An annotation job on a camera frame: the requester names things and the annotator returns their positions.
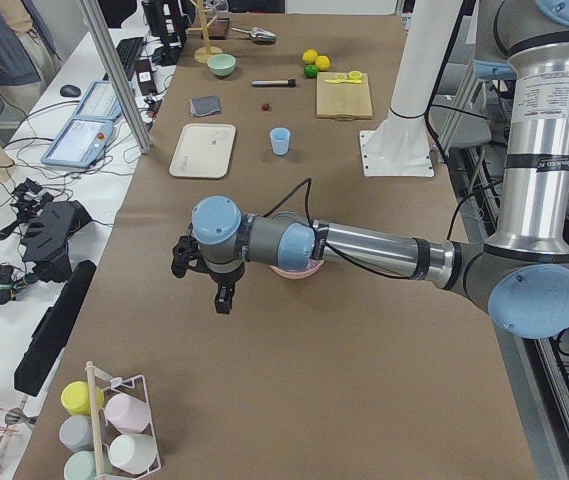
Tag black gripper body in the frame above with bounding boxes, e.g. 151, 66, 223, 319
171, 235, 245, 288

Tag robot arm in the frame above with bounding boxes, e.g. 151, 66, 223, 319
171, 1, 569, 339

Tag light blue plastic cup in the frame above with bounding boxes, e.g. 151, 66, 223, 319
269, 127, 291, 156

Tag pink cup in rack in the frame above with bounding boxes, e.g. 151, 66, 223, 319
104, 393, 151, 434

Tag white cup rack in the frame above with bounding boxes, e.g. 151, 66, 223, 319
85, 361, 162, 479

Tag yellow cup in rack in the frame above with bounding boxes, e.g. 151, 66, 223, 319
60, 381, 90, 416

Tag white cup in rack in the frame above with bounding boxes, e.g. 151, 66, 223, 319
108, 433, 157, 475

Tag wooden cup tree stand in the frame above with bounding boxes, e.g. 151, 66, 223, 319
189, 0, 223, 64

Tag grey cup in rack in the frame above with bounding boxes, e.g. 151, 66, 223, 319
58, 415, 94, 453

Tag pale green cup in rack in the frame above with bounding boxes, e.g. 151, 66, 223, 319
63, 451, 97, 480

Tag steel ice scoop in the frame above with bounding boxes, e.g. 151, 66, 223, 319
231, 27, 277, 44

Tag pink bowl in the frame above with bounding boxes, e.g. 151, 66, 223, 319
270, 259, 324, 280

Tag cream rabbit serving tray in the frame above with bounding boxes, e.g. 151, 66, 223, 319
169, 123, 236, 179

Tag black speaker bar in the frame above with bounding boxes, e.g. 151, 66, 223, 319
13, 260, 96, 397

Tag grey folded cloth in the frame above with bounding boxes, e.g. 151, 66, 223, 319
189, 95, 221, 118

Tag teach pendant lower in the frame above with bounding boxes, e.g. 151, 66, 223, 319
41, 117, 114, 169

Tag teach pendant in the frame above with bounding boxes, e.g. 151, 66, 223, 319
74, 80, 122, 121
41, 117, 114, 169

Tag teach pendant upper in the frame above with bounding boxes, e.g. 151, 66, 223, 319
74, 80, 122, 121

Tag mint green bowl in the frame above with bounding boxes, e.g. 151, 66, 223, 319
207, 53, 237, 78

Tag black computer mouse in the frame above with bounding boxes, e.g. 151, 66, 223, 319
59, 84, 82, 98

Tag black keyboard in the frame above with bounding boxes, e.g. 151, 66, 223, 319
116, 37, 144, 70

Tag wooden cutting board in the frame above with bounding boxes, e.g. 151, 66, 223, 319
316, 72, 373, 120

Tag green lime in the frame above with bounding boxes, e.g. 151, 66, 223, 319
304, 64, 319, 79

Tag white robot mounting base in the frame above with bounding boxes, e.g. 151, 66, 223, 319
360, 0, 464, 178

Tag yellow lemon far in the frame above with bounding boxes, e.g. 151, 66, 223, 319
301, 49, 319, 65

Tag yellow lemon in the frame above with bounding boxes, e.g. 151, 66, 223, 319
301, 49, 319, 65
314, 55, 332, 71

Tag black monitor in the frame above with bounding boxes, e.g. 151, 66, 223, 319
141, 0, 188, 47

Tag yellow lemon near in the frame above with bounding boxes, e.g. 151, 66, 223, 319
314, 55, 332, 71

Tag standing person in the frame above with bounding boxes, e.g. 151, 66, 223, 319
0, 0, 60, 112

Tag aluminium frame post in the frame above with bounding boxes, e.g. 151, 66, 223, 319
78, 0, 152, 154

